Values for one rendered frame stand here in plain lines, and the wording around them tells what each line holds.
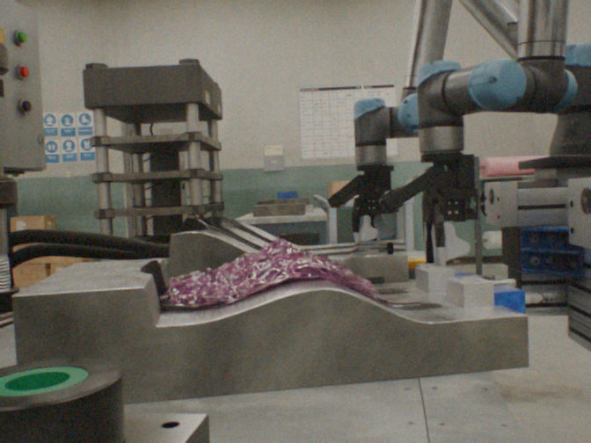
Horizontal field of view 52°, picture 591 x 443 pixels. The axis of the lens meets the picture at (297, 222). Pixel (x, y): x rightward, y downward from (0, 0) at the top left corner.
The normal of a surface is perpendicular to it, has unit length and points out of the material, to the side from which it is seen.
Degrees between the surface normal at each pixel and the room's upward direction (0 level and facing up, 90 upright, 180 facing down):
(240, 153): 90
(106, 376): 0
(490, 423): 0
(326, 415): 0
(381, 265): 90
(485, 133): 90
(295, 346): 90
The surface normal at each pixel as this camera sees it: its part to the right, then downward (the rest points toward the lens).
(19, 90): 0.99, -0.04
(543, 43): -0.27, 0.14
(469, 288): 0.15, 0.04
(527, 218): -0.07, 0.06
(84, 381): -0.04, -1.00
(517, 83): 0.47, 0.02
